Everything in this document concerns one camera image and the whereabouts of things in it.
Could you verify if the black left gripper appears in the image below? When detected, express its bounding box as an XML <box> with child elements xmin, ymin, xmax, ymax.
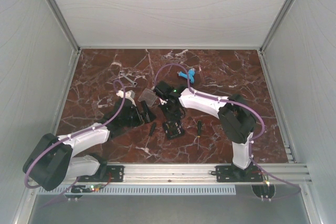
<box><xmin>122</xmin><ymin>101</ymin><xmax>156</xmax><ymax>127</ymax></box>

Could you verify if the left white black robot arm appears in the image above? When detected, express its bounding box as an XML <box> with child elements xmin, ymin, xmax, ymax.
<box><xmin>23</xmin><ymin>98</ymin><xmax>156</xmax><ymax>191</ymax></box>

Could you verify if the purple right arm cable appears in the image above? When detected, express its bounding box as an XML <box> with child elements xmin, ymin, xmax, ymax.
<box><xmin>154</xmin><ymin>63</ymin><xmax>302</xmax><ymax>200</ymax></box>

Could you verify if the black fuse box base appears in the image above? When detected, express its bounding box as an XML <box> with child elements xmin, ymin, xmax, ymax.
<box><xmin>162</xmin><ymin>120</ymin><xmax>185</xmax><ymax>141</ymax></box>

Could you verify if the aluminium front rail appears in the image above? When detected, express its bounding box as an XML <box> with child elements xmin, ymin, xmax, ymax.
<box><xmin>28</xmin><ymin>163</ymin><xmax>313</xmax><ymax>185</ymax></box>

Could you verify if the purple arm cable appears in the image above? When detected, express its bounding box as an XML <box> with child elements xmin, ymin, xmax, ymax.
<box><xmin>24</xmin><ymin>79</ymin><xmax>127</xmax><ymax>208</ymax></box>
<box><xmin>154</xmin><ymin>63</ymin><xmax>302</xmax><ymax>200</ymax></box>

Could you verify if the silver ratchet wrench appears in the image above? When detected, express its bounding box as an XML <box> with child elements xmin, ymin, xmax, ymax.
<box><xmin>119</xmin><ymin>71</ymin><xmax>138</xmax><ymax>87</ymax></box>

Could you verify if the clear plastic fuse box lid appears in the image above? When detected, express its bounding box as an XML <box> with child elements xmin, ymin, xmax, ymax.
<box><xmin>138</xmin><ymin>88</ymin><xmax>158</xmax><ymax>107</ymax></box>

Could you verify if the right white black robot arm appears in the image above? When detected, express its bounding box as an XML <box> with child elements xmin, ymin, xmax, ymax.
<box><xmin>153</xmin><ymin>81</ymin><xmax>256</xmax><ymax>181</ymax></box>

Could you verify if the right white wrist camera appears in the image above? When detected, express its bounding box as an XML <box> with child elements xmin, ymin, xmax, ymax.
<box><xmin>158</xmin><ymin>96</ymin><xmax>168</xmax><ymax>105</ymax></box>

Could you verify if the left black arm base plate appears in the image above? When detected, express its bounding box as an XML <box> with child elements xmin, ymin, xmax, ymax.
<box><xmin>79</xmin><ymin>165</ymin><xmax>124</xmax><ymax>183</ymax></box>

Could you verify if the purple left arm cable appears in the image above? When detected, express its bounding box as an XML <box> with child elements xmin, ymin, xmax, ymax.
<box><xmin>24</xmin><ymin>79</ymin><xmax>127</xmax><ymax>208</ymax></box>

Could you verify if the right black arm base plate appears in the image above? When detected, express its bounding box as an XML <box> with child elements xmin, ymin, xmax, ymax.
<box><xmin>210</xmin><ymin>164</ymin><xmax>264</xmax><ymax>183</ymax></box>

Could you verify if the blue glue gun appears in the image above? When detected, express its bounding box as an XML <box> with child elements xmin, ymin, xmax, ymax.
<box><xmin>177</xmin><ymin>68</ymin><xmax>196</xmax><ymax>84</ymax></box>

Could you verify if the yellow black handle screwdriver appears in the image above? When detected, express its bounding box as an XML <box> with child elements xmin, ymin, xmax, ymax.
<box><xmin>197</xmin><ymin>120</ymin><xmax>202</xmax><ymax>149</ymax></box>

